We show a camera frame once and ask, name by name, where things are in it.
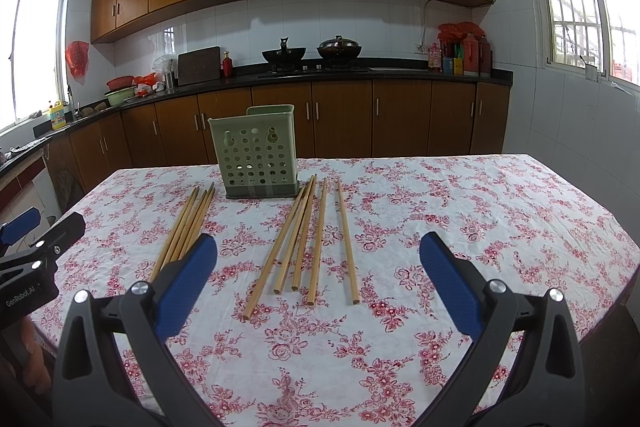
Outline lower wooden base cabinets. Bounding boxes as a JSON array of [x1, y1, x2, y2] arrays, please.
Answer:
[[1, 78, 511, 209]]

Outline red bag over condiments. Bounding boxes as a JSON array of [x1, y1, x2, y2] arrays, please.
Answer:
[[437, 22, 486, 43]]

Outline left window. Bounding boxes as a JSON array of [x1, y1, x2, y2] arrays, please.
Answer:
[[1, 0, 66, 130]]

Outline gas stove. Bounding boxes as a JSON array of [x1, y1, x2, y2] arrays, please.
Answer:
[[257, 63, 372, 79]]

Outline red basin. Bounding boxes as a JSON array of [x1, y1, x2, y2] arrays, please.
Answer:
[[106, 76, 134, 91]]

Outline floral red white tablecloth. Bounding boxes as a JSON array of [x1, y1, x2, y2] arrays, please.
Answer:
[[32, 155, 639, 426]]

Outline red plastic bag on wall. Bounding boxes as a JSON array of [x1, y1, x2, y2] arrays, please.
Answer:
[[65, 40, 89, 84]]

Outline pink labelled bottle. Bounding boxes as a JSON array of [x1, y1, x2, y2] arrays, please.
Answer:
[[427, 42, 442, 72]]

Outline person's left hand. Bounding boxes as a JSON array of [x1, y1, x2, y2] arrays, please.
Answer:
[[20, 317, 52, 395]]

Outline orange oil bottle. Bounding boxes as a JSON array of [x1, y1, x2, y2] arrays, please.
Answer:
[[462, 34, 480, 77]]

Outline bamboo chopstick group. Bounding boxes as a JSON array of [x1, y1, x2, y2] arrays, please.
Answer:
[[307, 179, 328, 307], [160, 188, 206, 268], [151, 186, 200, 280], [242, 188, 305, 321], [169, 185, 215, 262], [291, 176, 317, 291], [179, 183, 215, 259], [337, 181, 360, 305], [273, 174, 317, 295]]

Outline lidded black wok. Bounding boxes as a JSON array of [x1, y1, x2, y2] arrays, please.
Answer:
[[317, 36, 362, 62]]

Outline green enamel basin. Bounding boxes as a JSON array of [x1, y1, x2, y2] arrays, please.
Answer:
[[105, 86, 136, 107]]

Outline yellow detergent bottle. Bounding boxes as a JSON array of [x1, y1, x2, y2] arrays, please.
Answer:
[[49, 100, 67, 130]]

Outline black wok with handle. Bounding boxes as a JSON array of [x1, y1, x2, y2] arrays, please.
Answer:
[[262, 37, 306, 69]]

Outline red bottle on counter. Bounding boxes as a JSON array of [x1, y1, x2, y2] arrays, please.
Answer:
[[221, 51, 233, 78]]

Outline dark wooden cutting board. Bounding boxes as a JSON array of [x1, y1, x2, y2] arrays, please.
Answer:
[[178, 46, 221, 87]]

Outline black stone countertop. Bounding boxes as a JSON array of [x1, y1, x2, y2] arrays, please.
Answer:
[[1, 58, 513, 176]]

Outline green perforated utensil holder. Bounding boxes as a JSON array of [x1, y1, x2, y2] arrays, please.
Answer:
[[208, 104, 299, 199]]

